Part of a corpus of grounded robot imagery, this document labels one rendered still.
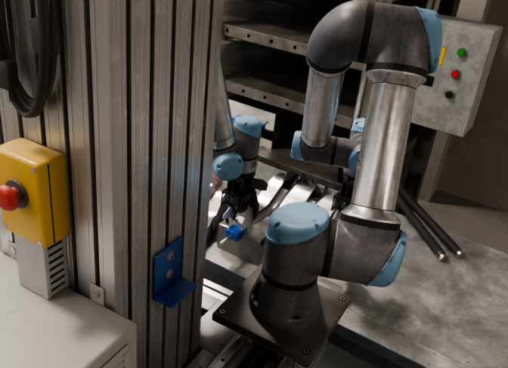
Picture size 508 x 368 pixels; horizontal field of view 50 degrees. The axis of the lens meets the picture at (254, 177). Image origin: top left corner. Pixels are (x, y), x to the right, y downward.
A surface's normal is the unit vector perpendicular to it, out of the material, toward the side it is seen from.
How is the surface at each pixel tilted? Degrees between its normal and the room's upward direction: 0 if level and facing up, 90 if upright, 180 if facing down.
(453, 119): 90
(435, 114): 90
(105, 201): 90
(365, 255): 66
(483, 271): 0
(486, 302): 0
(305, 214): 7
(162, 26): 90
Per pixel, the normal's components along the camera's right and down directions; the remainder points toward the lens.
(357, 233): -0.50, -0.04
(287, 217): -0.03, -0.90
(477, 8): -0.49, 0.36
